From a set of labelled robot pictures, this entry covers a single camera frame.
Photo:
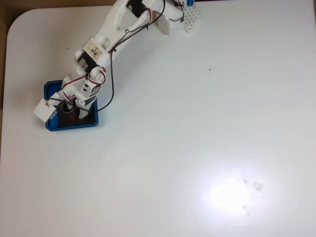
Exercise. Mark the red tape roll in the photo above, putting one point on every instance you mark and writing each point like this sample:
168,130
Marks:
67,114

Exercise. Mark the blue square box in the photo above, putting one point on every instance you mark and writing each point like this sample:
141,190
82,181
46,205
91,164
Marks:
71,126

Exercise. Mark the black foam pad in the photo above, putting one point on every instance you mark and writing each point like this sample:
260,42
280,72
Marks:
90,116

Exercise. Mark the white perforated plate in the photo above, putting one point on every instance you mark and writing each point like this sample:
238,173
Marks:
192,19

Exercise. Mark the white camera box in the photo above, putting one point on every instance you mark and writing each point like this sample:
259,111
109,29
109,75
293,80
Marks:
44,110

